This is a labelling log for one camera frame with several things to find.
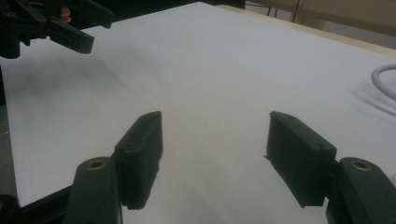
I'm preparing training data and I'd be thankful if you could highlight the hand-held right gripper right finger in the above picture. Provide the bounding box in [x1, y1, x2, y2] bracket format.
[263, 110, 338, 209]

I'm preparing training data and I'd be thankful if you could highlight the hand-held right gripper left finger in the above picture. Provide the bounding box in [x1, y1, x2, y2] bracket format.
[112, 110, 164, 211]

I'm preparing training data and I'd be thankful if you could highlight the white cable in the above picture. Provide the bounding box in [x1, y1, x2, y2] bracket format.
[370, 63, 396, 103]

